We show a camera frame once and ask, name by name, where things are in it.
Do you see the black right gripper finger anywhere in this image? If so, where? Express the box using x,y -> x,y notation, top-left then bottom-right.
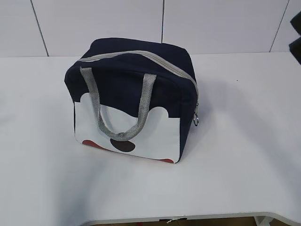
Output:
290,12 -> 301,31
289,37 -> 301,65

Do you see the navy blue lunch bag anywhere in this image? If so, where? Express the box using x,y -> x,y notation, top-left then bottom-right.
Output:
64,38 -> 198,163

